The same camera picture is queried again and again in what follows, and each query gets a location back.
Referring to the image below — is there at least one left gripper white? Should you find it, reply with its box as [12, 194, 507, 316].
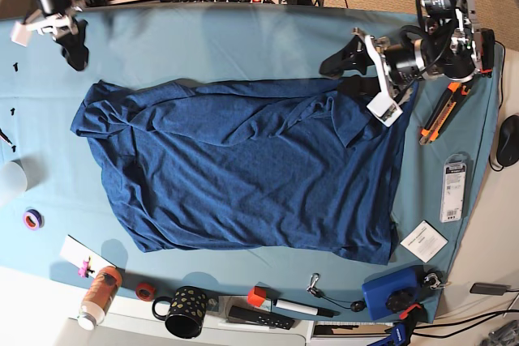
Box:
[319, 28, 410, 127]

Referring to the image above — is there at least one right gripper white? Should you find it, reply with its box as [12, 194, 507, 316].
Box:
[10, 6, 89, 71]

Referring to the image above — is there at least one dark blue t-shirt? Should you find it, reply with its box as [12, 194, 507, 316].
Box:
[71, 79, 414, 265]

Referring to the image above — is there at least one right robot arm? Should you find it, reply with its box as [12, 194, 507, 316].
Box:
[11, 0, 89, 71]

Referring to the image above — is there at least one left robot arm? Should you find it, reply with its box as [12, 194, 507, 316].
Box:
[320, 0, 493, 127]

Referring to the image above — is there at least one orange black utility knife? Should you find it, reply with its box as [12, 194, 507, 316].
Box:
[418, 82, 473, 146]

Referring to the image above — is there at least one translucent plastic cup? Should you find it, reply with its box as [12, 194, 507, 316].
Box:
[0, 161, 28, 207]

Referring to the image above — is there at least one packaged bit set blister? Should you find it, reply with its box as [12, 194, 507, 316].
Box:
[440, 152, 470, 224]

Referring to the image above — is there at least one black computer mouse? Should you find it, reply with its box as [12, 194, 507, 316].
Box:
[496, 114, 519, 168]

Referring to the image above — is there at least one purple tape roll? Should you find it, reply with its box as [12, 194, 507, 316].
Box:
[23, 209, 44, 231]

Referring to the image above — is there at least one white square paper leaflet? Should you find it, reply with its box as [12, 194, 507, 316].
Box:
[401, 220, 448, 263]

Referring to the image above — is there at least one white paper card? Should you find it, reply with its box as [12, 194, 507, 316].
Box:
[59, 235, 100, 271]

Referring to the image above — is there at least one pink small clip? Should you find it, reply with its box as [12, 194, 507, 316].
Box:
[78, 257, 96, 279]

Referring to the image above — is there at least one blue plastic case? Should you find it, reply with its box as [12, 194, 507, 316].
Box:
[362, 266, 423, 321]

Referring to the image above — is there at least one orange plastic bottle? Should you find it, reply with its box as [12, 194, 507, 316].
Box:
[77, 266, 122, 331]

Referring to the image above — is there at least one white black marker pen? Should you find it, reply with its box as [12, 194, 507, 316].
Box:
[272, 299, 337, 318]

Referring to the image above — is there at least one red orange cube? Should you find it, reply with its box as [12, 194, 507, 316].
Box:
[247, 286, 267, 307]

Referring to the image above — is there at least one red tape roll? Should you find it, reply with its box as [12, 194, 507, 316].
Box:
[135, 282, 157, 301]

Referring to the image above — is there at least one black power adapter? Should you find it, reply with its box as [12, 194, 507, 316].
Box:
[470, 282, 508, 296]

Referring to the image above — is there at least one black remote control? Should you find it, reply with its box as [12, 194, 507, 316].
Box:
[228, 305, 295, 330]

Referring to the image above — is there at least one blue orange clamp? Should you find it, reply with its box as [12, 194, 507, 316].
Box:
[369, 303, 427, 346]

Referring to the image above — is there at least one black mug gold pattern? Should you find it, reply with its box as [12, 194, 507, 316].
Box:
[152, 286, 208, 340]

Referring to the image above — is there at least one carabiner with black lanyard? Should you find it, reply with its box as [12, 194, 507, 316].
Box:
[307, 273, 367, 313]

